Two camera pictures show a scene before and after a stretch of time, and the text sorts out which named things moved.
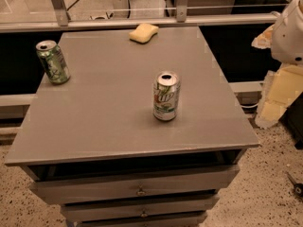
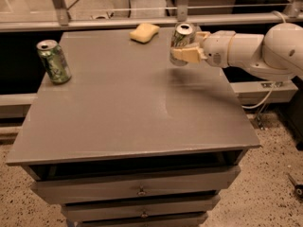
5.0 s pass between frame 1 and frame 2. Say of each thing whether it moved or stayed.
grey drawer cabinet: stayed
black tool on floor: stayed
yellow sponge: stayed
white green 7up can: moved
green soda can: stayed
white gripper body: moved
